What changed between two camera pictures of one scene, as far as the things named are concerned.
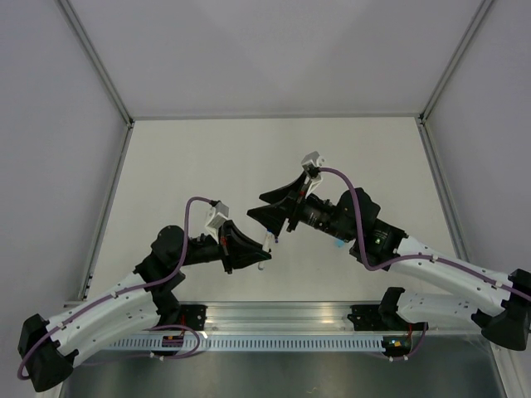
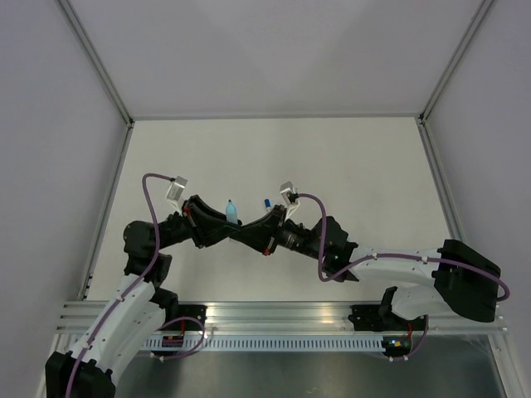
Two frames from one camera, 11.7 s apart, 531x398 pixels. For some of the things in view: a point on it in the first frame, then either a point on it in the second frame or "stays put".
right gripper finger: x=289 y=191 → x=270 y=222
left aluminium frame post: x=96 y=61 stays put
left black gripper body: x=206 y=249 → x=187 y=225
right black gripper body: x=313 y=211 → x=291 y=236
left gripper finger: x=246 y=259 → x=211 y=237
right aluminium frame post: x=440 y=84 stays put
